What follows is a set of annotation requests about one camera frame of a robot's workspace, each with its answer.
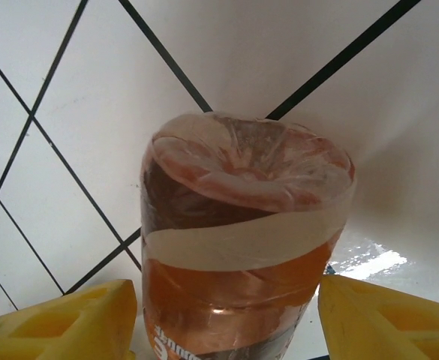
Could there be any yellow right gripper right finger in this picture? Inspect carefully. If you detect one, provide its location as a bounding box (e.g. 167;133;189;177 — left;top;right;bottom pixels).
317;275;439;360

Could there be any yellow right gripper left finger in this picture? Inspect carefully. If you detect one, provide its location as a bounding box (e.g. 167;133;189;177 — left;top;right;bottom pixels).
0;278;138;360

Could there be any copper label plastic bottle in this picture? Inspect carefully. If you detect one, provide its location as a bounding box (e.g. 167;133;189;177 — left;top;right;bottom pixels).
139;110;358;360

